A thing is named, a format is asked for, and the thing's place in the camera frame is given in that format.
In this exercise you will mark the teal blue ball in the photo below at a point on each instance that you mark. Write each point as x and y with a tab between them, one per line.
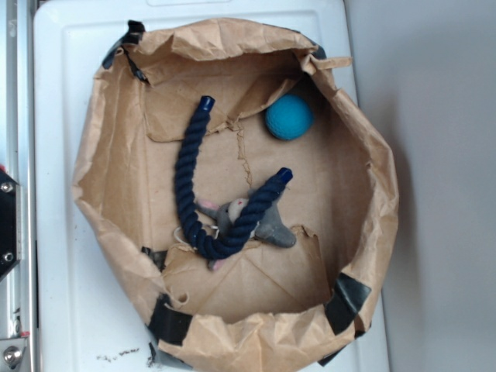
289	118

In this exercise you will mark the brown paper lined bin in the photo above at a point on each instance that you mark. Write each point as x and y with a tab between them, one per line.
265	308

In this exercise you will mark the black mounting bracket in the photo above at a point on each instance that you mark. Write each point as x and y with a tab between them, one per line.
8	224

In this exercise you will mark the aluminium frame rail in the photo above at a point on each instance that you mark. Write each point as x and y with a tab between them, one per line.
19	306

